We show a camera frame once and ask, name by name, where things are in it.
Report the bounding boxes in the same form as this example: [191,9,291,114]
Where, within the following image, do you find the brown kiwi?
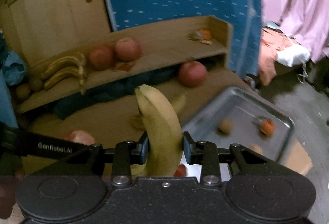
[30,77,44,92]
[218,118,234,135]

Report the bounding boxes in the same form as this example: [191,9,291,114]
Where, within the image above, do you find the yellow banana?
[129,93,187,130]
[131,85,183,177]

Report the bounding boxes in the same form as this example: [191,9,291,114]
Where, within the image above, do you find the red apple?
[64,130,95,145]
[178,61,208,88]

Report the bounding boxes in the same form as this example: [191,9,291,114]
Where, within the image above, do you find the orange tangerine with leaf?
[253,117,276,137]

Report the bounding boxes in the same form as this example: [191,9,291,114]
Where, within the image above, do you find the small red tomato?
[173,164,187,177]

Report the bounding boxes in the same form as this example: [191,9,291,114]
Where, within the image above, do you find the metal tray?
[180,86,296,181]

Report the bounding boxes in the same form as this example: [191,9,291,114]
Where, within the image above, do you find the brown kiwi shelf edge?
[16,84,31,100]

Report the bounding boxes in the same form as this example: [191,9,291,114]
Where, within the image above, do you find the brown kiwi on shelf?
[30,77,44,92]

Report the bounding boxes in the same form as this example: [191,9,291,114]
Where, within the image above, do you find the blue garment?
[0,31,27,128]

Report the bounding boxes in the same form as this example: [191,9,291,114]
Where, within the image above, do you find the banana bunch on shelf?
[41,52,88,95]

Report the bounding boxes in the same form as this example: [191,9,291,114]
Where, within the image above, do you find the red apple shelf left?
[88,45,114,70]

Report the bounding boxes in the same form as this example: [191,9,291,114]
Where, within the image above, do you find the red apple shelf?
[114,37,142,62]
[88,45,114,70]

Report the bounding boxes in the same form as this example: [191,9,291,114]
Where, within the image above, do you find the wooden desk shelf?
[17,16,234,114]

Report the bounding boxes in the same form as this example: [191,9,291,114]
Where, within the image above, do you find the red apple shelf right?
[114,37,142,62]

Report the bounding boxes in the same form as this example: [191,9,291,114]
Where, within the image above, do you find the orange peel scraps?
[188,29,212,45]

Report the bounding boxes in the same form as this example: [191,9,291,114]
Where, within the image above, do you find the bed with orange blanket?
[258,21,311,86]

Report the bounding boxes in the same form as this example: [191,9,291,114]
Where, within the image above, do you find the wooden headboard panel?
[1,0,111,67]

